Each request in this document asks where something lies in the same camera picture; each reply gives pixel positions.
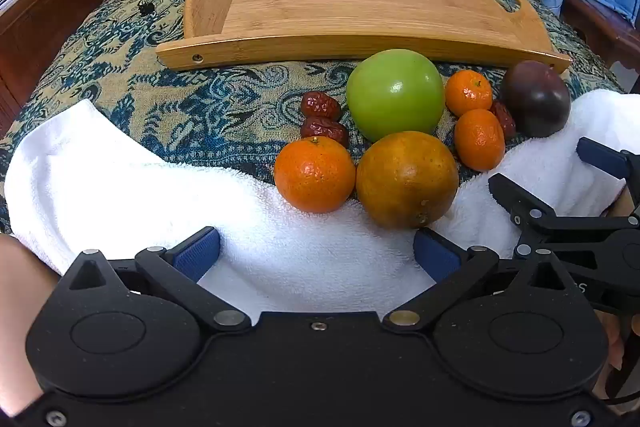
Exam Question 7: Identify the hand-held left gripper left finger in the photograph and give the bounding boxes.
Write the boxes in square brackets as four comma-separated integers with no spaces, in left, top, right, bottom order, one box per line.
[68,227,252,334]

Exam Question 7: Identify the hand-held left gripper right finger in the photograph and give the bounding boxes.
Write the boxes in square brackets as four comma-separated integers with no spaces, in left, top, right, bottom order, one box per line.
[382,228,576,333]

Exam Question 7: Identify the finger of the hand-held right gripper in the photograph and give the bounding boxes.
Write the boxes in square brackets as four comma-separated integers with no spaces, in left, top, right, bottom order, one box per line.
[488,173,640,259]
[576,137,640,188]

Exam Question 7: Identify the small oval tangerine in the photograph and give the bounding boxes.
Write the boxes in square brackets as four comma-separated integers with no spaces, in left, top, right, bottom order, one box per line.
[453,108,506,172]

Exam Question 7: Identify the large dull orange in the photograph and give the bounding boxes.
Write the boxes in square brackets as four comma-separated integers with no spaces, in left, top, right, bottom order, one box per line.
[355,131,458,230]

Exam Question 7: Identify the dark purple passion fruit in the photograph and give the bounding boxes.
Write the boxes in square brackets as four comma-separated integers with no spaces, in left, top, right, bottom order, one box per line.
[501,60,572,138]

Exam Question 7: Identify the dried red date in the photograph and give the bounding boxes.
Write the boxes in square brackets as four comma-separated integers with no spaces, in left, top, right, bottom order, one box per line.
[300,91,343,122]
[490,101,517,139]
[300,117,350,148]

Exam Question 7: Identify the small round tangerine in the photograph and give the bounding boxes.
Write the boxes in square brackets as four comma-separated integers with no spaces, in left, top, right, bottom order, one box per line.
[444,69,494,118]

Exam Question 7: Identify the medium bright tangerine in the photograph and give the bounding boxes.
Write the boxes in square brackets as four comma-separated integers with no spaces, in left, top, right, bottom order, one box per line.
[273,136,357,214]

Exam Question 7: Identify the green apple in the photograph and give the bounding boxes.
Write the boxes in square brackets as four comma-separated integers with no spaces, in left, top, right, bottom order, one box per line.
[346,49,447,142]

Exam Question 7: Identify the person's right hand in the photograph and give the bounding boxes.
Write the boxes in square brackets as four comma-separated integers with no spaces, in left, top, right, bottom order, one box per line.
[600,312,626,375]

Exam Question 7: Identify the white towel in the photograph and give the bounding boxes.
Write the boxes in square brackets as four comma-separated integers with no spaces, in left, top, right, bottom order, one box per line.
[5,89,640,325]

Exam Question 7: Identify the dark wooden bench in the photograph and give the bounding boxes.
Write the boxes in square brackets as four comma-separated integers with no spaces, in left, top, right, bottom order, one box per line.
[560,0,640,72]

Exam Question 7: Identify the person's leg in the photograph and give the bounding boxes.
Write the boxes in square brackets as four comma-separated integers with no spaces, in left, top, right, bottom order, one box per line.
[0,234,63,408]

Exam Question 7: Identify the blue patterned blanket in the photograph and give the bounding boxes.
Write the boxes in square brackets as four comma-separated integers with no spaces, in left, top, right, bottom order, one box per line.
[0,0,626,233]

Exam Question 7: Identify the dark wooden cabinet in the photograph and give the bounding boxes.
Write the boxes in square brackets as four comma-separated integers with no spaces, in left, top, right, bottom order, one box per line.
[0,0,126,122]

